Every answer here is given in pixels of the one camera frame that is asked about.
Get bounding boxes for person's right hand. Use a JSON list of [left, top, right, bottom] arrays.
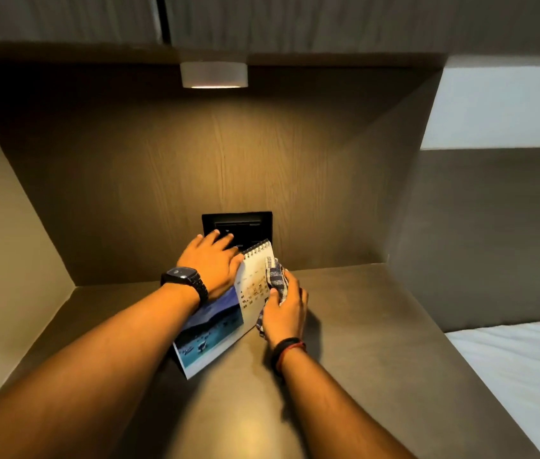
[[261, 270, 309, 350]]

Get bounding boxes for person's left hand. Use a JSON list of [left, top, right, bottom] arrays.
[[176, 229, 245, 302]]

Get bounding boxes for checked cleaning cloth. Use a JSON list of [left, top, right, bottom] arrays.
[[256, 257, 290, 338]]

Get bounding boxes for spiral desk calendar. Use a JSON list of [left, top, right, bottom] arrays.
[[173, 240, 276, 380]]

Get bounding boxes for person's left forearm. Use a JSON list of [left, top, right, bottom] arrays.
[[0, 282, 202, 459]]

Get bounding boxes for person's right forearm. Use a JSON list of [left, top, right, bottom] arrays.
[[279, 346, 416, 459]]

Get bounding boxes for black wristwatch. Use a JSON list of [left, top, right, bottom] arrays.
[[160, 266, 209, 308]]

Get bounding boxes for black and red wristbands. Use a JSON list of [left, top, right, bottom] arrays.
[[270, 337, 307, 374]]

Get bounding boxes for grey overhead cabinet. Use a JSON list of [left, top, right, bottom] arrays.
[[0, 0, 540, 67]]

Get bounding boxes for white bed sheet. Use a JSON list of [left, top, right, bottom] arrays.
[[445, 318, 540, 459]]

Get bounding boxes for black wall socket panel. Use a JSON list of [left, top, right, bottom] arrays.
[[202, 211, 273, 251]]

